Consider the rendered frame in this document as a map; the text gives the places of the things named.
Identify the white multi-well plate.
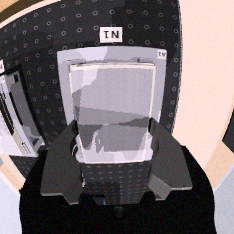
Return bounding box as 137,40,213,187
69,62,156,163

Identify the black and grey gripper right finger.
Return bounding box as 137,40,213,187
147,117,217,234

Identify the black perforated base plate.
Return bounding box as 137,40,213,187
0,0,183,205

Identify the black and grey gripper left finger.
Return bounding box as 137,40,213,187
19,120,85,234

